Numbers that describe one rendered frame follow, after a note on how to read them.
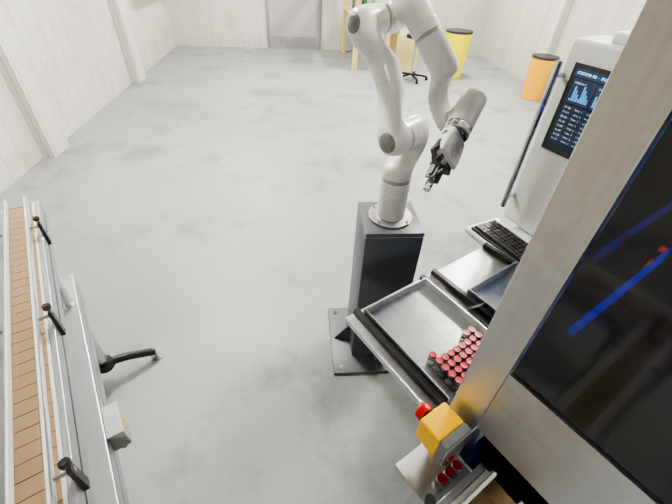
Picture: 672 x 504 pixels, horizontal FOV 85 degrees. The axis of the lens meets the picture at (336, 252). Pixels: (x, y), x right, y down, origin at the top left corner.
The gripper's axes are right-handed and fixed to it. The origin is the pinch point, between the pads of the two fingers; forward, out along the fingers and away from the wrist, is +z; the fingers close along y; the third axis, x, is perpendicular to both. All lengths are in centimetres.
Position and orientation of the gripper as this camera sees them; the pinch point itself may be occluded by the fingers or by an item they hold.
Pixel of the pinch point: (433, 174)
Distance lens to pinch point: 117.7
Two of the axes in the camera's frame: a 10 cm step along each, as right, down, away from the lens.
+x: -6.6, -1.7, 7.3
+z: -4.8, 8.5, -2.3
